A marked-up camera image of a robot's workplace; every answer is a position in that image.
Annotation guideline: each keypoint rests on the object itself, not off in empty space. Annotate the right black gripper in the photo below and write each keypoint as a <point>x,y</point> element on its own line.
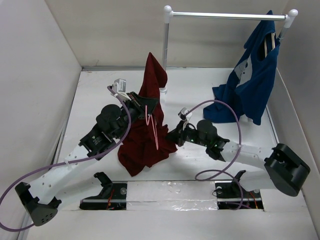
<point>177,135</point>

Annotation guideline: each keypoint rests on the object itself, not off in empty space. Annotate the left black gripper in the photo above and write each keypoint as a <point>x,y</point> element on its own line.
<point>138,103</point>

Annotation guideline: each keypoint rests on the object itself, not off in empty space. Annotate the pink wire hanger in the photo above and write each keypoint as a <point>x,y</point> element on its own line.
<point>150,119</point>

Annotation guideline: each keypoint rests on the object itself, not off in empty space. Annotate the dark red t-shirt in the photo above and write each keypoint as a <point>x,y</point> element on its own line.
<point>138,150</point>

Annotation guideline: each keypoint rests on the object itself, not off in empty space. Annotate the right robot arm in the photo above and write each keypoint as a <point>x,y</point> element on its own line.
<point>278,167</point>

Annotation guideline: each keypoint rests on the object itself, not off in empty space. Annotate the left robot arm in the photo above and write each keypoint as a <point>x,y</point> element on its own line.
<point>43,197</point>

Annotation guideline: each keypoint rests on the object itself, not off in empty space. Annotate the blue t-shirt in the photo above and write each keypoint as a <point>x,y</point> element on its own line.
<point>250,83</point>

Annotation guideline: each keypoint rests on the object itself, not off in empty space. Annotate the wooden hanger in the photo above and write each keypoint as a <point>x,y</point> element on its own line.
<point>269,43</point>

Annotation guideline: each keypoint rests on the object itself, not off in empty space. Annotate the white clothes rack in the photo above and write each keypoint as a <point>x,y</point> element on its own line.
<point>168,14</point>

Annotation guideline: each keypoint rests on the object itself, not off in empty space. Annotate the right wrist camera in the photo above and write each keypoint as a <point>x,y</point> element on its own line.
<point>184,115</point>

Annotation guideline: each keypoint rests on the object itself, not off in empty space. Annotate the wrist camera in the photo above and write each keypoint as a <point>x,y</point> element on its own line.
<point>184,115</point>
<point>119,86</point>

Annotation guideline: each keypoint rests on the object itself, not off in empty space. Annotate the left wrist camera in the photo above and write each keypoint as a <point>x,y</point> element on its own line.
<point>119,86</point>

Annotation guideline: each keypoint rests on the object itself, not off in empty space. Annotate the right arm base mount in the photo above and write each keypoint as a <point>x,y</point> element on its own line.
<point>230,196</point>

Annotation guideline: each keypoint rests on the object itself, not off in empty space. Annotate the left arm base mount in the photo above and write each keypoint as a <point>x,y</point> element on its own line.
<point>112,196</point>

